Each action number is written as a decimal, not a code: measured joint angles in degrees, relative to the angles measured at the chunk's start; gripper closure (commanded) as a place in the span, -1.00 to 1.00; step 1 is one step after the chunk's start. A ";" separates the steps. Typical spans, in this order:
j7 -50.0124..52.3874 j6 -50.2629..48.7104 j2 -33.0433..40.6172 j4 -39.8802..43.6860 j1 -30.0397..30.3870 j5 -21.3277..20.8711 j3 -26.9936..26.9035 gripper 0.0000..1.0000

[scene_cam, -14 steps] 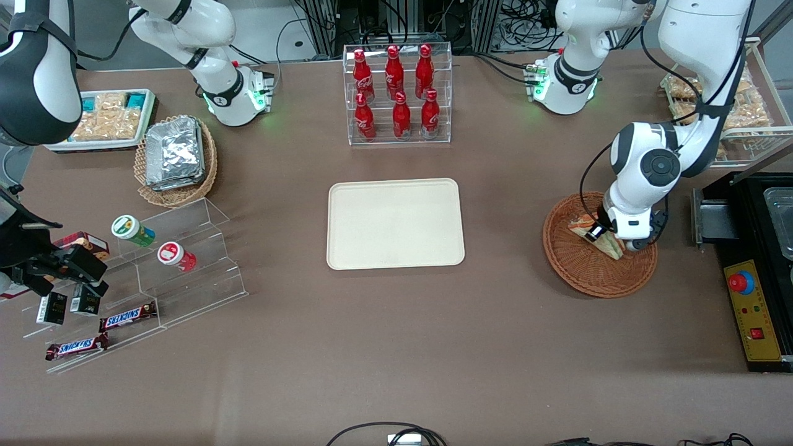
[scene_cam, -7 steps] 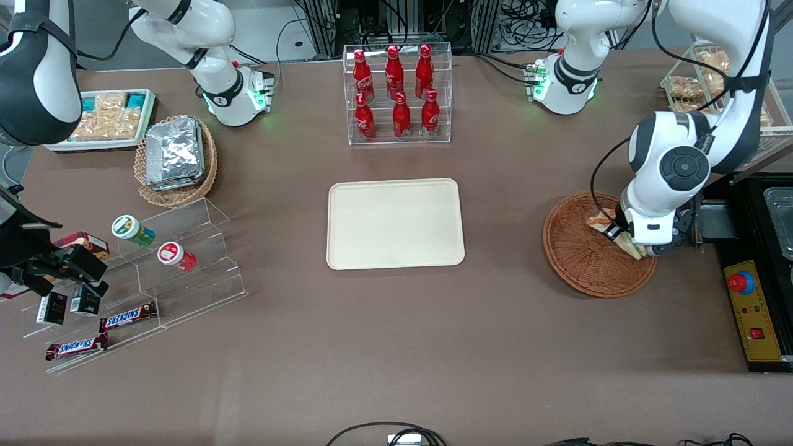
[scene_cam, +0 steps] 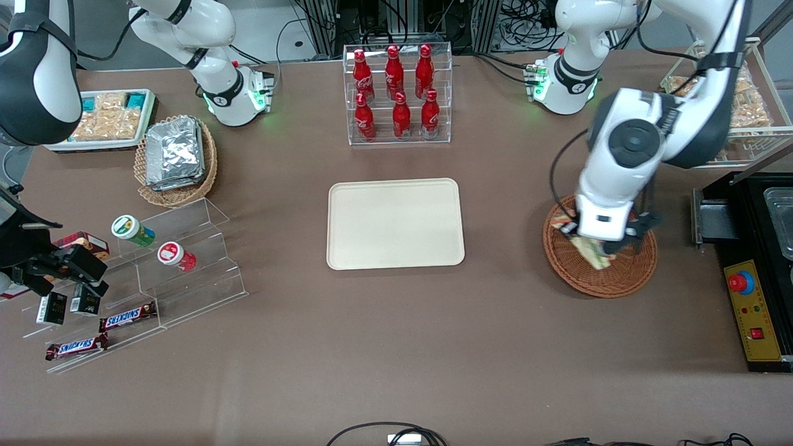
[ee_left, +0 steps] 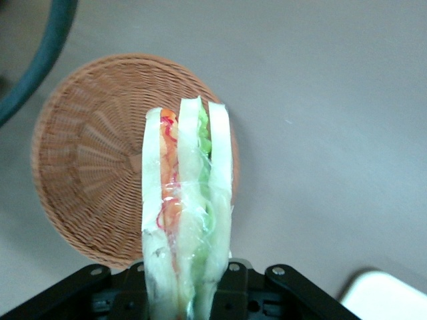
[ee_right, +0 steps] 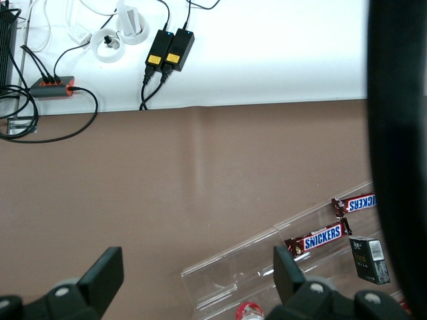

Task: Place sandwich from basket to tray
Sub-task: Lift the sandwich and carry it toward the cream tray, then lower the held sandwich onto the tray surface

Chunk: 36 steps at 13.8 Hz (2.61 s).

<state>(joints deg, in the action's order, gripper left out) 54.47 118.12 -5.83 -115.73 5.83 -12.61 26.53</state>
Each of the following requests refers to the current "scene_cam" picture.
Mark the aluminium equipment frame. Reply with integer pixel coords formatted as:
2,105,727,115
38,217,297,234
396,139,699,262
296,0,504,58

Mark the Snickers chocolate bar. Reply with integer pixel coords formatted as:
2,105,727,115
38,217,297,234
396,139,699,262
99,302,157,333
45,333,110,362

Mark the oval tan wicker basket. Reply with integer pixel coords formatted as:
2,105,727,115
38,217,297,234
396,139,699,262
134,115,219,208

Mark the black metal appliance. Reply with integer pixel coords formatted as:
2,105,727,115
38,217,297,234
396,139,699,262
692,170,793,374

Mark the clear acrylic bottle rack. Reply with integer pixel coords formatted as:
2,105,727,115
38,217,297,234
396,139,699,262
343,42,453,146

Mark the silver foil packet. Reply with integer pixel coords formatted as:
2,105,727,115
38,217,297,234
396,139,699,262
149,124,208,192
145,118,205,181

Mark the round brown wicker basket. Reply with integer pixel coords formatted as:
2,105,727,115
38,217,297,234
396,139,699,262
543,195,659,299

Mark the clear cracker snack bag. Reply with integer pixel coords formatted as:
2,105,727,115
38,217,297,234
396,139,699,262
93,93,131,120
71,110,142,142

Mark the green snack can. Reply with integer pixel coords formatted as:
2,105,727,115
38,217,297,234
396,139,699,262
111,214,156,248

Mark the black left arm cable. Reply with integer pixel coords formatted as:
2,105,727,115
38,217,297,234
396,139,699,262
549,127,590,225

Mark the triangle sandwich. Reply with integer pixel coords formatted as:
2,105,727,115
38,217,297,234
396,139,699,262
553,216,615,271

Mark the red-brown carton box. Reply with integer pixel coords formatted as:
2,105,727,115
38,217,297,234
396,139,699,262
51,231,110,261

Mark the steel pan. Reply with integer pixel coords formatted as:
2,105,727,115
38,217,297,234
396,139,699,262
763,187,793,261

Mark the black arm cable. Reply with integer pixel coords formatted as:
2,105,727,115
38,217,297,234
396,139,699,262
74,9,147,63
549,127,590,225

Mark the red snack can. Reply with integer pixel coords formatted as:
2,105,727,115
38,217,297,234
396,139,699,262
157,242,198,273

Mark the black base cable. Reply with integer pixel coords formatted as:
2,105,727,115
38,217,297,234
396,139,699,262
474,52,535,85

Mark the cream plastic tray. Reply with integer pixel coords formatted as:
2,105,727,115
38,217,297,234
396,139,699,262
326,178,465,271

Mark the small black box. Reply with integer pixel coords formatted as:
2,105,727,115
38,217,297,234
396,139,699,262
36,291,68,326
69,284,101,317

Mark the red cola bottle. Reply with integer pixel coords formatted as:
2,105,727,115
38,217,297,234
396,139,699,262
352,48,376,104
392,92,412,139
354,93,377,142
421,89,441,138
414,43,435,100
385,45,405,101

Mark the yellow emergency stop control box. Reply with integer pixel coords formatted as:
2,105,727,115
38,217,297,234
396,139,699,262
724,259,782,362

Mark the white rectangular snack tray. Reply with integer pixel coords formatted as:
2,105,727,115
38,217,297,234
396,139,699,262
43,89,159,154

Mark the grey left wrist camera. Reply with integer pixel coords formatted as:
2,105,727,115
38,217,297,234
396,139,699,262
620,212,661,256

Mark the white wire rack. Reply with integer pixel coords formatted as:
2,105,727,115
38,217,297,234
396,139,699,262
660,37,793,169

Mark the clear acrylic stepped shelf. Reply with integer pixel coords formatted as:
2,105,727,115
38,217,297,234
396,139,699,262
22,197,250,374

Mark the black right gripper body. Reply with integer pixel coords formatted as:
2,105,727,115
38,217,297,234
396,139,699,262
17,248,63,296

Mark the black looped cable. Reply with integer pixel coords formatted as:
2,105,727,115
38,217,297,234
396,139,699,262
326,422,448,446

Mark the grey metal bar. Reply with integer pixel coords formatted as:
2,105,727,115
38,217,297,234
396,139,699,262
730,141,793,186

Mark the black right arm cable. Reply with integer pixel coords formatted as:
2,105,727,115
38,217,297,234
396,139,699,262
74,9,147,63

